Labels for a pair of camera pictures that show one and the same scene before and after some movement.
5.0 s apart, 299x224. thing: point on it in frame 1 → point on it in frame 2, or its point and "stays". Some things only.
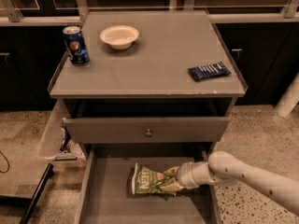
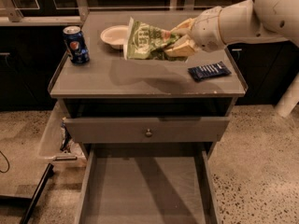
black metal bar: [48, 174] stays
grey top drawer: [147, 130] stays
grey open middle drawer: [106, 193] stays
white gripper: [184, 175] → [206, 28]
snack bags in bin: [65, 143] stays
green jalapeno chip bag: [146, 181] → [147, 42]
